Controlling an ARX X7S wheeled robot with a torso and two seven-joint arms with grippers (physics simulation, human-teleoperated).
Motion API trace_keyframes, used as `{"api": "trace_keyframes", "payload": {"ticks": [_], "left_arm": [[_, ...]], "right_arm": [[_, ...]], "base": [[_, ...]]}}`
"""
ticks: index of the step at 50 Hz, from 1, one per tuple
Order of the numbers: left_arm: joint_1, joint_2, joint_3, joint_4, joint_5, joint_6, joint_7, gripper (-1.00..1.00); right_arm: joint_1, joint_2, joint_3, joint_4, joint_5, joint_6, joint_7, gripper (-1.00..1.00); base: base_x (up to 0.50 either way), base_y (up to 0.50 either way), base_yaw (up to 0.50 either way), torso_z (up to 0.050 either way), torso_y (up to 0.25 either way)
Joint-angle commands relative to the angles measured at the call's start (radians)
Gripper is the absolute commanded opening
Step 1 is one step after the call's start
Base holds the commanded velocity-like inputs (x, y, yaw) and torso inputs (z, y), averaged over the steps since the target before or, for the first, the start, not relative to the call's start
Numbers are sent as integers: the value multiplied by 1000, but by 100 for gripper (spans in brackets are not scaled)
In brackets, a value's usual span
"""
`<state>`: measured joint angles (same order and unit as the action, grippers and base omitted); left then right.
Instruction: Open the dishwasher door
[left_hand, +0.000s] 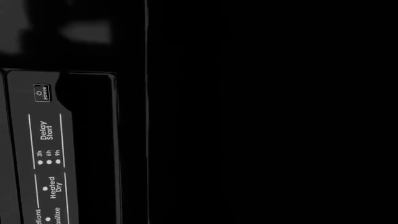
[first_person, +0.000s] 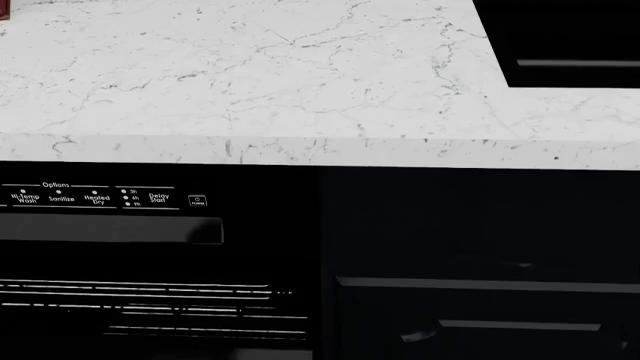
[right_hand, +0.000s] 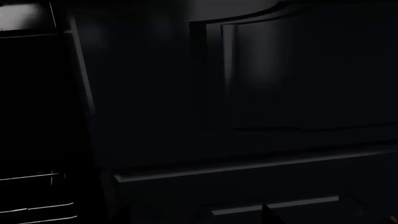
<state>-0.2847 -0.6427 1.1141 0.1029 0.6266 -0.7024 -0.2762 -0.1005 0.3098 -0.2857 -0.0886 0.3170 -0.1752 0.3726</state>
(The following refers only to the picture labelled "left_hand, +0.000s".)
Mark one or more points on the black dishwasher door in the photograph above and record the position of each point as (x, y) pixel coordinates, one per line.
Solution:
(102, 144)

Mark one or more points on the power button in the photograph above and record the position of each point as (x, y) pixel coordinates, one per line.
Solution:
(41, 93)

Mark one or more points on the black dishwasher control panel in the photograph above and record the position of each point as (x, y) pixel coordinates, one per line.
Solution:
(46, 149)

